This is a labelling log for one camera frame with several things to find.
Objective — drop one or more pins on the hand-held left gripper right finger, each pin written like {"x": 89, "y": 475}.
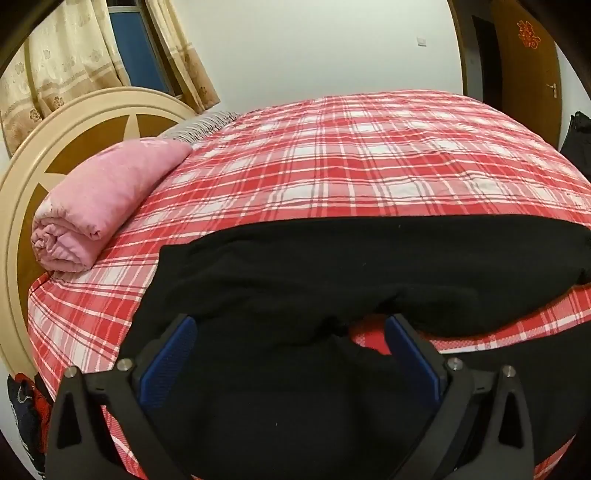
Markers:
{"x": 412, "y": 357}

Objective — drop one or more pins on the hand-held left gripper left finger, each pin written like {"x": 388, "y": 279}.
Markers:
{"x": 170, "y": 354}

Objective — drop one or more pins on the black pants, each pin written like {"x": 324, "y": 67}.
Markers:
{"x": 323, "y": 267}

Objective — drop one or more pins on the dark garment with red print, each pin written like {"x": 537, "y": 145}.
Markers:
{"x": 25, "y": 415}

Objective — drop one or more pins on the pink rolled blanket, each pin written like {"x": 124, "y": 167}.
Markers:
{"x": 111, "y": 194}

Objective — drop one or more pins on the cream and brown headboard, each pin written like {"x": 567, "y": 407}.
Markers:
{"x": 27, "y": 194}

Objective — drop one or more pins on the red plaid bed sheet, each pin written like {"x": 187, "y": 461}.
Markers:
{"x": 346, "y": 152}

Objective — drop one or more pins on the grey striped pillow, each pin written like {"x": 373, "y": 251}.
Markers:
{"x": 198, "y": 125}

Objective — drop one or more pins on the dark bag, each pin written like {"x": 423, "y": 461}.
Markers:
{"x": 579, "y": 143}

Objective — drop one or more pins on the brown wooden door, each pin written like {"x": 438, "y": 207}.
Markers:
{"x": 531, "y": 92}

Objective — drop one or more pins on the narrow beige floral curtain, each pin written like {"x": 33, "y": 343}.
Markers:
{"x": 189, "y": 55}

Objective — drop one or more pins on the window with blue pane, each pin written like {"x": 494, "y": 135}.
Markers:
{"x": 136, "y": 46}

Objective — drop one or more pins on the wide beige floral curtain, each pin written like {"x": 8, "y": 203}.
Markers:
{"x": 60, "y": 60}

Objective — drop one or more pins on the red paper door decoration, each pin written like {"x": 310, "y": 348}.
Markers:
{"x": 529, "y": 34}

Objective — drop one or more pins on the dark wooden door frame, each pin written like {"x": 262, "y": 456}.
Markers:
{"x": 464, "y": 55}

